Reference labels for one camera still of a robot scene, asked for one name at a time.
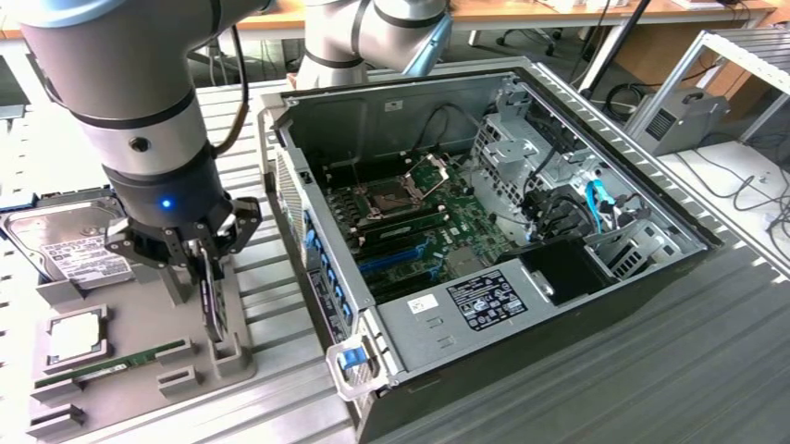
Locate grey parts rack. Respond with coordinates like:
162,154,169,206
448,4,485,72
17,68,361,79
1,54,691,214
23,249,257,441

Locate green RAM stick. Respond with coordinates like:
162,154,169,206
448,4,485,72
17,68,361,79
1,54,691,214
33,339,189,389

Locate metal socket cover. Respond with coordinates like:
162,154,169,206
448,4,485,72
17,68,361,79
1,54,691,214
400,154,452,203

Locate black office chair base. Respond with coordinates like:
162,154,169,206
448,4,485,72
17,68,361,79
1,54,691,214
466,26,564,57

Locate silver disk bay cage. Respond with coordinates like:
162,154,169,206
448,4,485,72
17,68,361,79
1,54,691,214
470,113,557,232

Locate green motherboard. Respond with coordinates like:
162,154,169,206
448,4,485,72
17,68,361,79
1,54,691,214
320,155,533,302

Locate grey control box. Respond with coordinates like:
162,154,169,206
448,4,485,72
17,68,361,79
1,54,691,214
640,87,731,156

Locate blue case latch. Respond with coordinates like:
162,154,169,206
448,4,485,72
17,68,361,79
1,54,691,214
337,349,368,372

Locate wooden desk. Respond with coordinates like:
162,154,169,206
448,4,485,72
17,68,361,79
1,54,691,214
233,0,780,34

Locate black wire bundle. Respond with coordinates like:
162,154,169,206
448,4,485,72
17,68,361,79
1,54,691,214
521,188,595,242

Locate black graphics card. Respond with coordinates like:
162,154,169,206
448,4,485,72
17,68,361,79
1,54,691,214
194,240,230,346

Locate aluminium frame table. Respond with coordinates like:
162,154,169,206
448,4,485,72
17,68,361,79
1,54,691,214
621,27,790,145

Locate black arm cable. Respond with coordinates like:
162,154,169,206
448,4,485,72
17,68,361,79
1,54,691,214
212,22,252,152

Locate CPU socket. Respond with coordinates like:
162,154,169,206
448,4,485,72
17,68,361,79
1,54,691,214
360,178,428,221

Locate black open PC case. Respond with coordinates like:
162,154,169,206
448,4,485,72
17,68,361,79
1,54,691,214
254,55,727,444

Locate long black case wire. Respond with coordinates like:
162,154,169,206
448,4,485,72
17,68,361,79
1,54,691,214
416,105,484,154

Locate blue wire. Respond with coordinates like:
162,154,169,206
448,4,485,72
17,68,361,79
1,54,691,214
583,179,619,233

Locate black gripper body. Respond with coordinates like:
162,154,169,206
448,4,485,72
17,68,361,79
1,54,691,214
101,154,234,241

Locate silver power supply unit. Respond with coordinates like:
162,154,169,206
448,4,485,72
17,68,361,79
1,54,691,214
373,258,557,372

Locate silver hard disk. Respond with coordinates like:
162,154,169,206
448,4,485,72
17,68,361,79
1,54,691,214
0,196,134,290

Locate silver chipset heatsink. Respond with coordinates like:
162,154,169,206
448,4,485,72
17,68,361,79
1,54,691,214
445,247,489,275

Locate blue expansion slot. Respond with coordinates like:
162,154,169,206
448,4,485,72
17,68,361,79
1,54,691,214
356,247,428,278

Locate silver CPU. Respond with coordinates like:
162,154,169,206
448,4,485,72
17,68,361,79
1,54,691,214
46,316,103,360

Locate black floor cables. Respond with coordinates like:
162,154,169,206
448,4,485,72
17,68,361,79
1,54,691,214
676,146,790,233

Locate black installed RAM stick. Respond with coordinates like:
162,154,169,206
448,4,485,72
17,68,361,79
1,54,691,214
353,223,434,243

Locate black stand pole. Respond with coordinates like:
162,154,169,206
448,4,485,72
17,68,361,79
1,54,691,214
576,0,652,101

